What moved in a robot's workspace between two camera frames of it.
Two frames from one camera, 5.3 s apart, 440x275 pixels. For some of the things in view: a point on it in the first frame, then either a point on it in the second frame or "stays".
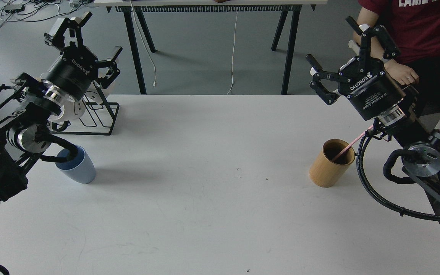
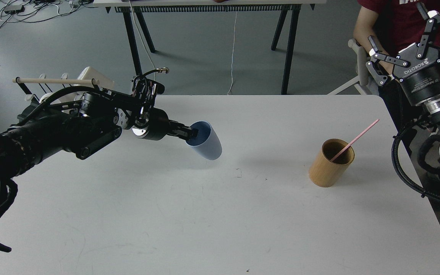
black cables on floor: x=25 y=10 stays
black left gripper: x=77 y=67 to x=154 y=124
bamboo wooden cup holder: x=324 y=172 stays
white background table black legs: x=294 y=7 stays
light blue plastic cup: x=80 y=168 to x=207 y=144
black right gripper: x=374 y=93 to x=427 y=76
